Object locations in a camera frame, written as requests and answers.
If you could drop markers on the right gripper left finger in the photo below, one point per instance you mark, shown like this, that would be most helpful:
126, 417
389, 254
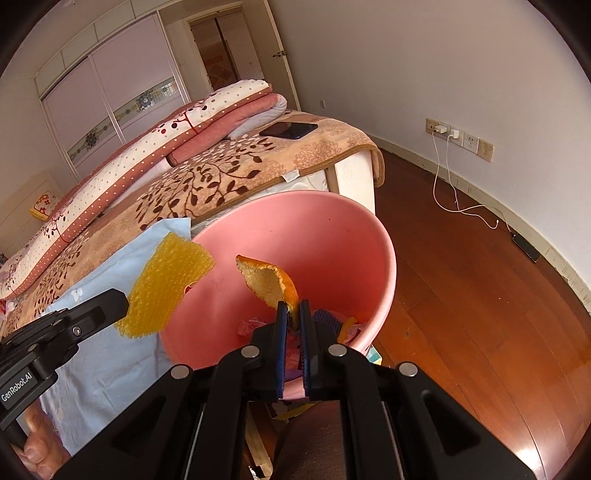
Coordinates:
270, 369

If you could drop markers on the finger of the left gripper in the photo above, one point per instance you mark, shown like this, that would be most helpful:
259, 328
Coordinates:
92, 310

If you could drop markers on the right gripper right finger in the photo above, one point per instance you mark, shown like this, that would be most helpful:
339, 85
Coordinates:
319, 329

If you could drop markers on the orange peel piece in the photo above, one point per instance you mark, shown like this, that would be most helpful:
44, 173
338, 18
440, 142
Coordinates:
269, 283

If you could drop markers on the yellow foam fruit net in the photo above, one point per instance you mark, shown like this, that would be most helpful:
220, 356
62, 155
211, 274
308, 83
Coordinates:
175, 264

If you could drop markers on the pink plastic trash bucket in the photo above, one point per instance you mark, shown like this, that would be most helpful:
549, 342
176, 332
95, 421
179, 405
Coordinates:
338, 253

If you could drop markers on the cream bedroom door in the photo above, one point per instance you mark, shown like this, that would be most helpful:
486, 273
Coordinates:
269, 48

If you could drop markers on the left hand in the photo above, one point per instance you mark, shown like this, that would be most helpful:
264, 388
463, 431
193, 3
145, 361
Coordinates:
43, 453

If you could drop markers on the light blue floral cloth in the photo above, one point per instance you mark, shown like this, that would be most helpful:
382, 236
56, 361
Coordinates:
109, 371

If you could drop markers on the folded polka dot quilt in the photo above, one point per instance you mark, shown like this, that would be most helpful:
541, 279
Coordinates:
115, 176

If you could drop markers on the yellow red pillow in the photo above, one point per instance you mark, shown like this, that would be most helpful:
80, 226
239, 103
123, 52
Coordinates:
44, 206

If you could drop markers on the brown floral bed blanket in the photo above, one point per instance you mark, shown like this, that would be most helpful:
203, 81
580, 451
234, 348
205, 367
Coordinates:
92, 227

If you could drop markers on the black smartphone on bed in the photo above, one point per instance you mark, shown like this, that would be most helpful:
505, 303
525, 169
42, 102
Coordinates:
289, 130

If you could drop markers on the folded pink blanket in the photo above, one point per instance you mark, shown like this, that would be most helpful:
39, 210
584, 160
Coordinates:
238, 122

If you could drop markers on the black phone on floor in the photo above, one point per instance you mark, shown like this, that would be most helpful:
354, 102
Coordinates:
526, 247

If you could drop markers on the white sliding wardrobe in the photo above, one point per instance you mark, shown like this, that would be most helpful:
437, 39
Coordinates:
109, 83

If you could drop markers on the wall power outlet strip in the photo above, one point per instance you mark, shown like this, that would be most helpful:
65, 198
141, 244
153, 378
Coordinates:
470, 142

